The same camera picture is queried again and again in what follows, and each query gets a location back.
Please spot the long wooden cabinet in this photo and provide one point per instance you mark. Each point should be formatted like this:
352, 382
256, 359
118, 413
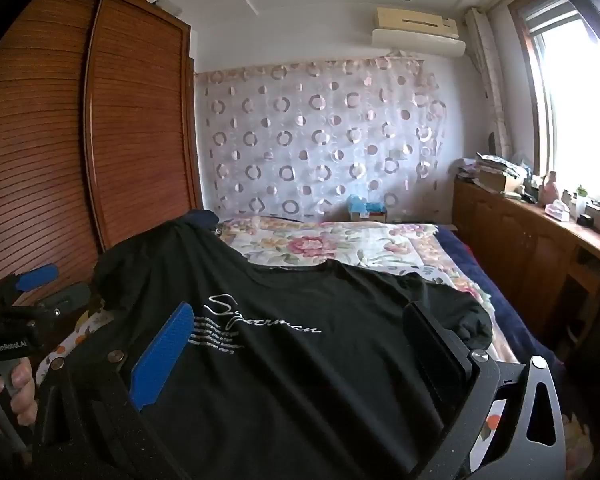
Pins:
520, 240

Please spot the pile of papers and boxes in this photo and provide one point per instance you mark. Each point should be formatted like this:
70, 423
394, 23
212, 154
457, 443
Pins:
495, 172

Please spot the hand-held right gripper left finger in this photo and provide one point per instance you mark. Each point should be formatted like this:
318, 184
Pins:
162, 355

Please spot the navy printed cloth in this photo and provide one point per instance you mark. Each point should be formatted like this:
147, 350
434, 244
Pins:
202, 217

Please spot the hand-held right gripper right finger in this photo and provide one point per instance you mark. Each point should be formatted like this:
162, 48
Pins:
432, 347

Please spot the white bottle with green cap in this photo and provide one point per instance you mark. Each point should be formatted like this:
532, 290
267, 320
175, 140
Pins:
581, 205

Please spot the person's left hand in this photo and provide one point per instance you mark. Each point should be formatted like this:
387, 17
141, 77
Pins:
22, 400

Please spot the wooden slatted wardrobe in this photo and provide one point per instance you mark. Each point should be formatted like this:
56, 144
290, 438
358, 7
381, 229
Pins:
130, 135

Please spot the tissue pack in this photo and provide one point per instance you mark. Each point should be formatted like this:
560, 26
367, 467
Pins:
560, 211

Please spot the navy blue bedspread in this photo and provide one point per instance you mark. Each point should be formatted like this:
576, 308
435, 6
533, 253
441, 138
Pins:
505, 300

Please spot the blue cardboard box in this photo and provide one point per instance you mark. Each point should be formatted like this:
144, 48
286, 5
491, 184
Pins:
365, 207

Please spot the pink figurine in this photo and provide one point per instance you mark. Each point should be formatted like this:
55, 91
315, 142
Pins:
550, 187

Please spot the sheer circle pattern curtain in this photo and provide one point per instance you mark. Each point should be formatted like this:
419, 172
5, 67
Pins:
320, 135

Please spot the beige wrapped wall pipe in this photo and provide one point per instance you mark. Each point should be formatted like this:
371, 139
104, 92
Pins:
490, 75

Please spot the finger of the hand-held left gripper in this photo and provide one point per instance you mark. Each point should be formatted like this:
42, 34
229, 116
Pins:
70, 297
39, 277

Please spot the white air conditioner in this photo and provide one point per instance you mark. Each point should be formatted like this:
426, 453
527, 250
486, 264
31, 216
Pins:
415, 42

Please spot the black printed t-shirt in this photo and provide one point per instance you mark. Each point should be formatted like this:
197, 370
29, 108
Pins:
280, 385

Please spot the small black box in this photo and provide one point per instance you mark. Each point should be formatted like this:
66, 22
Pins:
587, 220

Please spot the floral blanket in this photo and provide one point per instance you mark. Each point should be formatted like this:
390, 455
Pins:
305, 245

